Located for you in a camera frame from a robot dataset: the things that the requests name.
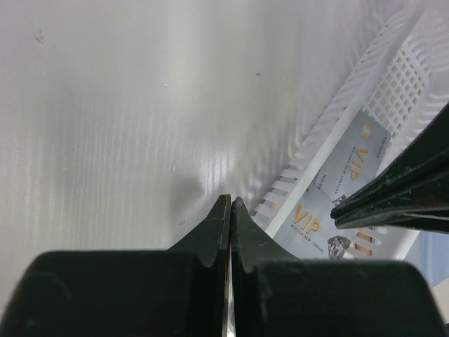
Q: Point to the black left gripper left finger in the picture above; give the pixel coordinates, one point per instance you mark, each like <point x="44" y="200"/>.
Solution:
<point x="180" y="291"/>

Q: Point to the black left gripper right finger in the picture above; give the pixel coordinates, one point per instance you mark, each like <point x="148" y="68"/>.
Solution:
<point x="277" y="294"/>

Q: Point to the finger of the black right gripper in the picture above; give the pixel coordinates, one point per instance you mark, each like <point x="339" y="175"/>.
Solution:
<point x="427" y="154"/>
<point x="419" y="204"/>

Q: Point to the white plastic basket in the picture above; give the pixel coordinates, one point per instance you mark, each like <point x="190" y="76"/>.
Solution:
<point x="397" y="88"/>

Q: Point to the tan leather card holder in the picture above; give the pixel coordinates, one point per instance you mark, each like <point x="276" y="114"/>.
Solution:
<point x="427" y="251"/>

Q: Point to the silver VIP card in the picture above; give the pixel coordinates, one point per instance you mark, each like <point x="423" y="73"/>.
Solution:
<point x="310" y="233"/>

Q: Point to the grey card in basket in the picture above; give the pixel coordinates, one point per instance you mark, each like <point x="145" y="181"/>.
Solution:
<point x="356" y="157"/>

